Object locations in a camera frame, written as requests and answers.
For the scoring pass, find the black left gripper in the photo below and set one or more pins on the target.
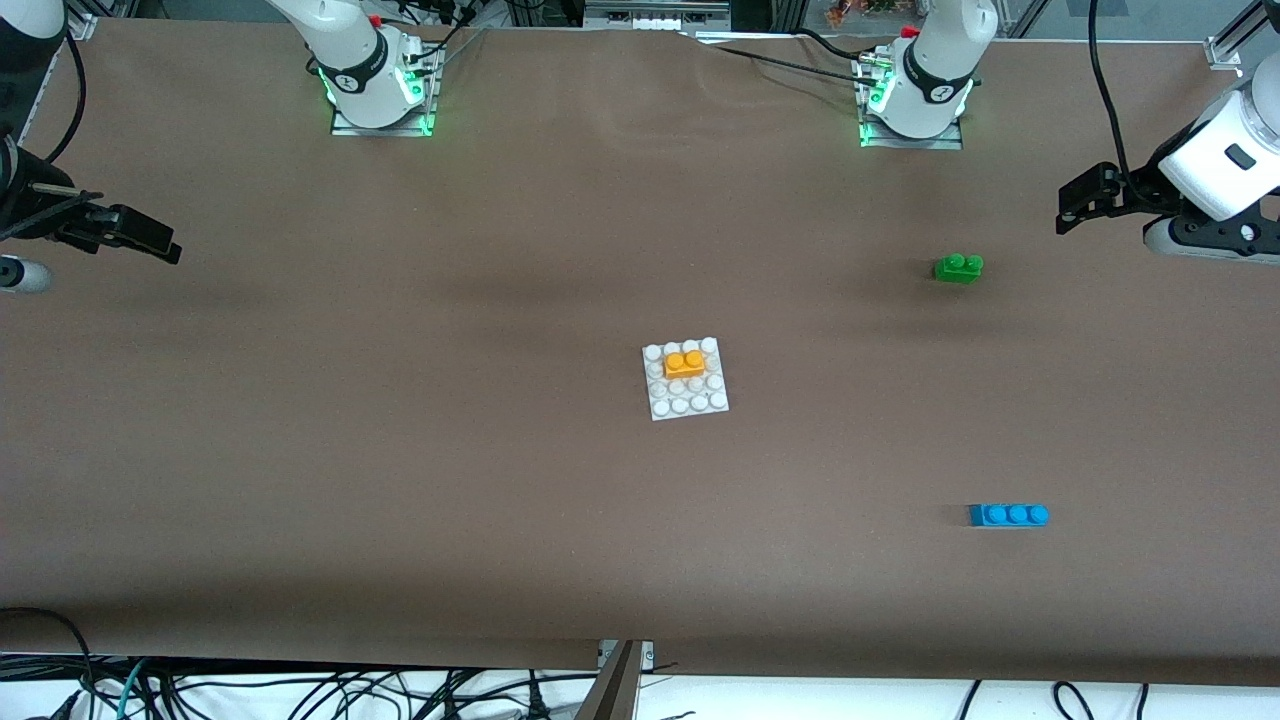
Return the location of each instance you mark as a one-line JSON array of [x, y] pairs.
[[1141, 189]]

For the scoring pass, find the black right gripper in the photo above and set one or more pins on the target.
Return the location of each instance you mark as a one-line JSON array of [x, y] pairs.
[[30, 210]]

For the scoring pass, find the yellow two-stud block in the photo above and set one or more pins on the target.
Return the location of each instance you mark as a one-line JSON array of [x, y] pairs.
[[685, 363]]

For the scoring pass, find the white studded base plate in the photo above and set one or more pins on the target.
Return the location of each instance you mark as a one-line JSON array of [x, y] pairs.
[[690, 395]]

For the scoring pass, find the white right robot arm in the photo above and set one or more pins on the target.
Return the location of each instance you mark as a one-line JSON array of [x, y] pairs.
[[350, 50]]

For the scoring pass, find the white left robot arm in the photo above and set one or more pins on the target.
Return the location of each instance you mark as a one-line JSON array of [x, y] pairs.
[[1235, 140]]

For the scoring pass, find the green two-stud block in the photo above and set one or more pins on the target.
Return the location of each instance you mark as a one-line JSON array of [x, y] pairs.
[[958, 270]]

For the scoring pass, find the blue three-stud block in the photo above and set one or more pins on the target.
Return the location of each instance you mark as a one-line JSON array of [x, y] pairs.
[[1005, 516]]

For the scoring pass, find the colourful small parts pile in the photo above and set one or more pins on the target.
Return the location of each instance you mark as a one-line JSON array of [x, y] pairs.
[[850, 10]]

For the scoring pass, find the brown table cover sheet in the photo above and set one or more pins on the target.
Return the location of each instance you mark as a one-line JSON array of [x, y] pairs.
[[800, 550]]

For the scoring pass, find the white power strip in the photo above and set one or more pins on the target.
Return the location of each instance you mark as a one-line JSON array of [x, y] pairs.
[[650, 20]]

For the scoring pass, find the aluminium frame corner bracket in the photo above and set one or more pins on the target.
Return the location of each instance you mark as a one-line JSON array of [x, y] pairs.
[[1225, 50], [82, 25]]

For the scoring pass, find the aluminium camera post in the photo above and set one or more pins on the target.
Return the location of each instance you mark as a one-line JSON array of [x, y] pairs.
[[618, 690]]

